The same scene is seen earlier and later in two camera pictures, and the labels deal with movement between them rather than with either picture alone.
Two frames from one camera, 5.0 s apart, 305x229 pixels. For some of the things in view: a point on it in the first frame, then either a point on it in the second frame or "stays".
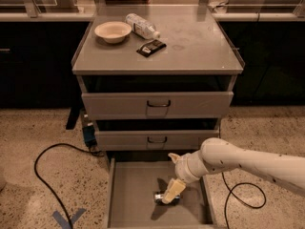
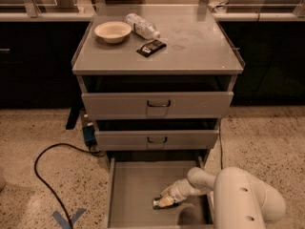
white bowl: (112, 31) stays
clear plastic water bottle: (142, 27) stays
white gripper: (182, 168) → (175, 192)
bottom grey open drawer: (132, 184) stays
